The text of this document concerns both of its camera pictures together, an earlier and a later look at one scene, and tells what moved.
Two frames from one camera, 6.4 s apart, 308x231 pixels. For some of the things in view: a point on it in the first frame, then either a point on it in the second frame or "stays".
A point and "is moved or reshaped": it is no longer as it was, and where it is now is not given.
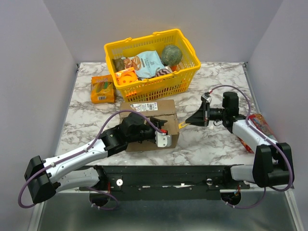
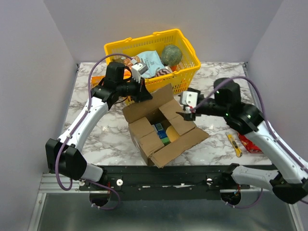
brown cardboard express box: (163, 109) is moved or reshaped
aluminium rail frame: (271, 210) stays
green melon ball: (172, 55) stays
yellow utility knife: (180, 126) -> (235, 144)
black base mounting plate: (165, 182) stays
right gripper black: (206, 114) -> (192, 113)
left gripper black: (157, 122) -> (142, 94)
